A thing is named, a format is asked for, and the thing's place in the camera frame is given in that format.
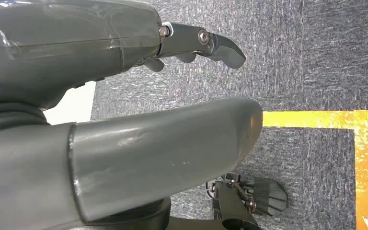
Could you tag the yellow floor tape frame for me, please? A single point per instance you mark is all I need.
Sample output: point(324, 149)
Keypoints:
point(366, 152)

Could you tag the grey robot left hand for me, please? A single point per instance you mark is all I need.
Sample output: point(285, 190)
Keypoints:
point(60, 47)

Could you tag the white panel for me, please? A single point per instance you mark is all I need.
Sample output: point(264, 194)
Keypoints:
point(76, 104)

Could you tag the robot left arm ribbed sleeve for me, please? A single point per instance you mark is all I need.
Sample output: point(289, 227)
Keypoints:
point(6, 119)

